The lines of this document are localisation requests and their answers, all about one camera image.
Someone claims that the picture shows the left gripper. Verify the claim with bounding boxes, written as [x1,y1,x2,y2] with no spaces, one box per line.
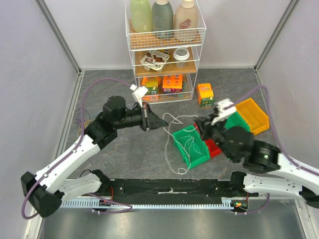
[115,102,169,131]

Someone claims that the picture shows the white cable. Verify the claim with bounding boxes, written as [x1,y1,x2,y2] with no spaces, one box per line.
[162,112,200,175]

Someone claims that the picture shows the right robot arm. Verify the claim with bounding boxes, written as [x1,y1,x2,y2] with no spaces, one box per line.
[195,115,319,208]

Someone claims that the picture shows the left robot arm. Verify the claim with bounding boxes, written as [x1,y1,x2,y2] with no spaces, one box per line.
[21,96,168,218]

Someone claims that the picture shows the front green bin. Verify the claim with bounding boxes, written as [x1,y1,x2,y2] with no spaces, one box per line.
[172,125,206,169]

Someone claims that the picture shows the green bin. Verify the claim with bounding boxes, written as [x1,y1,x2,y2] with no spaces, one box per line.
[225,112,251,132]
[172,125,206,169]

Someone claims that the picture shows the sponge box on table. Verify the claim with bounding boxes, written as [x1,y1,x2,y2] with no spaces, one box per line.
[196,83,214,108]

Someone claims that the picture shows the red bin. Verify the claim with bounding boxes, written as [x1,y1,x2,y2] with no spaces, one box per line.
[190,123,222,162]

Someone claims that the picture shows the rear green bin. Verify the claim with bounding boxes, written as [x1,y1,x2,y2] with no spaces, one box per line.
[225,112,251,132]

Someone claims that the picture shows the sponge box in rack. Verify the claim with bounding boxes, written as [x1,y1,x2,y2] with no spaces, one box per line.
[142,76,160,95]

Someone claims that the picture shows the green sponges in rack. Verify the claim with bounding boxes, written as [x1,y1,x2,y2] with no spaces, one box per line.
[182,81,189,92]

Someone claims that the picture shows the pink orange box in rack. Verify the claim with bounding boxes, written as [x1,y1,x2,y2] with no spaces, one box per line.
[162,74,183,94]

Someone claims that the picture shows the yellow bin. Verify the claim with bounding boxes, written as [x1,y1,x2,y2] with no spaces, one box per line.
[236,98,270,135]

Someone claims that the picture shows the yogurt cup pack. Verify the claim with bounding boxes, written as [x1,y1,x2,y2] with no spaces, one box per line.
[140,50,169,72]

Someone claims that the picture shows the clear cup with lid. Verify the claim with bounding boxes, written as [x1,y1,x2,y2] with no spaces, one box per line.
[173,47,189,68]

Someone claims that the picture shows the beige brown bottle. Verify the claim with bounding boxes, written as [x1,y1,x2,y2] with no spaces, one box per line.
[174,0,199,42]

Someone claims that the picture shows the light green bottle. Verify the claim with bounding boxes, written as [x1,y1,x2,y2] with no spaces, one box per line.
[130,0,153,33]

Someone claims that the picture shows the grey green bottle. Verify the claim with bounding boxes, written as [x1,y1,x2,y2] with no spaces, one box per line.
[152,0,173,40]

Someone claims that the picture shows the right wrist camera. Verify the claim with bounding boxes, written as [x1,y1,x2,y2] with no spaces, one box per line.
[211,99,236,125]

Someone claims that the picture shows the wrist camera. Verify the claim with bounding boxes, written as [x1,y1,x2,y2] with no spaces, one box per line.
[211,99,236,125]
[130,84,148,107]

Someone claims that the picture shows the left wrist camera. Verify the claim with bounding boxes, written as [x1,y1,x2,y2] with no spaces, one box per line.
[130,84,148,107]

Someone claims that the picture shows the white wire shelf rack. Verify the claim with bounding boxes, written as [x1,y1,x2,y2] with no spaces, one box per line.
[125,2,206,104]

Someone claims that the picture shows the yellow cable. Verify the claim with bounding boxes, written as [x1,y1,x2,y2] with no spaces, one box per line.
[77,119,92,135]

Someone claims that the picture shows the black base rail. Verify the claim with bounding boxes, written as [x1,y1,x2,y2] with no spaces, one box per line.
[97,179,245,205]

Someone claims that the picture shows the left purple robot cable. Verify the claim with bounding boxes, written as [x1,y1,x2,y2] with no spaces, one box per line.
[21,78,135,220]

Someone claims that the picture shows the white cable duct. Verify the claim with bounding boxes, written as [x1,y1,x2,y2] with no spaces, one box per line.
[60,197,234,210]

